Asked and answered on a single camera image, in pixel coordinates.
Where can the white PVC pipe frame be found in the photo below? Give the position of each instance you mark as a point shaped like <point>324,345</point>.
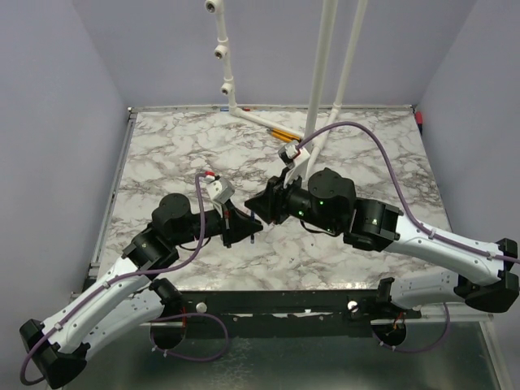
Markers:
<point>283,64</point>

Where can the red black clamp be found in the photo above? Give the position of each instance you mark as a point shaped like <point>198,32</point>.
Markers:
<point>419,120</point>

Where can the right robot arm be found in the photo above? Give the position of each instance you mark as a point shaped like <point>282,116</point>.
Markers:
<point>472,272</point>

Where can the blue gel pen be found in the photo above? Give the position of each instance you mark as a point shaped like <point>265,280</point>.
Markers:
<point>253,237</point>

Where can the yellow utility knife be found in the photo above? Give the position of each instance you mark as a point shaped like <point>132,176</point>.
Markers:
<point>283,136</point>

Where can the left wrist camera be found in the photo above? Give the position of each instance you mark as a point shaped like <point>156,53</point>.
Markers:
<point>220,190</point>

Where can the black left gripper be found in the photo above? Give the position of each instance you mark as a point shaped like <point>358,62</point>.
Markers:
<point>240,225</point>

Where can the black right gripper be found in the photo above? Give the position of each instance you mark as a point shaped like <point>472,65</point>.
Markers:
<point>269,204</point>

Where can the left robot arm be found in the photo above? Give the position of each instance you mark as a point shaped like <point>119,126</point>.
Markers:
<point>133,291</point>

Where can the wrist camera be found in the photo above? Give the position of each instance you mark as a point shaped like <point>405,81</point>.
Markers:
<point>220,190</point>
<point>295,159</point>

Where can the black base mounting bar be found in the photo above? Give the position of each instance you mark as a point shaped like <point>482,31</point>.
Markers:
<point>280,314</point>

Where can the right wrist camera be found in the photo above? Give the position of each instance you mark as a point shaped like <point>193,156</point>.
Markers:
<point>295,159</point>

